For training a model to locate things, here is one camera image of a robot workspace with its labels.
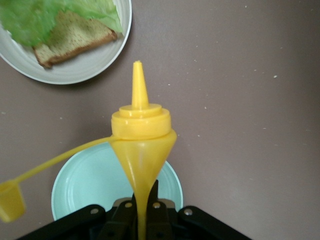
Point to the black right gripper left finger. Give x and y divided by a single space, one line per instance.
117 222

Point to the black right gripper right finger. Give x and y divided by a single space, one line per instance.
160 222

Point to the yellow squeeze bottle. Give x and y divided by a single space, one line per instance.
141 125

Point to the light crust bread slice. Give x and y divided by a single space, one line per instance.
75 40

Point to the green lettuce leaf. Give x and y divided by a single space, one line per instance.
25 20

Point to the mint green plate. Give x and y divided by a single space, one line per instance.
87 180

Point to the beige plate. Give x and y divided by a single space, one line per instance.
82 70

